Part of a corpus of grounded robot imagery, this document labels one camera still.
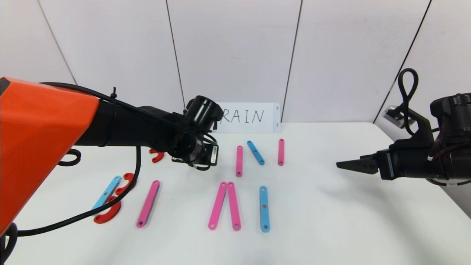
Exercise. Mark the white BRAIN sign card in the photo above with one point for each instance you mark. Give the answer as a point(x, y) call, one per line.
point(268, 127)

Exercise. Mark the short pink bar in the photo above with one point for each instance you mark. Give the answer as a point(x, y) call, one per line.
point(281, 152)

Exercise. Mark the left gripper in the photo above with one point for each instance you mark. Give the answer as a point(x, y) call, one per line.
point(213, 155)

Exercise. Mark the large red arc piece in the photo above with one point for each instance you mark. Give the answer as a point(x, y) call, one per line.
point(110, 217)

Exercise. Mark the small red arc piece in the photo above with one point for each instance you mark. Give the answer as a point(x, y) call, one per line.
point(159, 158)

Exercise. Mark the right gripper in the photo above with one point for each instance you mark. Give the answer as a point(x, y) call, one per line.
point(385, 164)

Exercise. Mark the medium red arc piece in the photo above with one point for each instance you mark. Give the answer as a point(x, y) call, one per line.
point(123, 190)

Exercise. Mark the black right camera bracket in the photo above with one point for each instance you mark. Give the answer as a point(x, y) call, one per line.
point(423, 127)

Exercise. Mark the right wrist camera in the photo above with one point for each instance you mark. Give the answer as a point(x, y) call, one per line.
point(393, 114)

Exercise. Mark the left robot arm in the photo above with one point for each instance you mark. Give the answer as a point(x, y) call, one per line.
point(36, 129)

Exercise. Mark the short blue bar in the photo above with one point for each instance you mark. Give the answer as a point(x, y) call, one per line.
point(255, 152)

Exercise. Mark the long blue bar orange dot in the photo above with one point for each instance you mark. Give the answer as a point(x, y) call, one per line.
point(264, 215)

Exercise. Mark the long pink bar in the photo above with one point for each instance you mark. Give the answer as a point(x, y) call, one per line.
point(148, 203)
point(218, 205)
point(239, 162)
point(234, 206)

